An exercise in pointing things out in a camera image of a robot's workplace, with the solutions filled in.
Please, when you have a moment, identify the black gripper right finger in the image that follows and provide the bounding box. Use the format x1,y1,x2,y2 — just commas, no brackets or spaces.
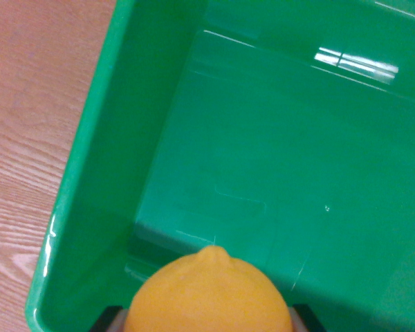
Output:
288,303,330,332

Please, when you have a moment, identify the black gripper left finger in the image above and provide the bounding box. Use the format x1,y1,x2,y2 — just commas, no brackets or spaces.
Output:
88,305,130,332

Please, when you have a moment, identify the yellow lemon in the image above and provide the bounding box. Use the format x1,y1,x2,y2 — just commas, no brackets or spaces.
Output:
123,245,295,332

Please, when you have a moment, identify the green plastic bin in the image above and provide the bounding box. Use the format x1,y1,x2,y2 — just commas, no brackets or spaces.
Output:
24,0,415,332

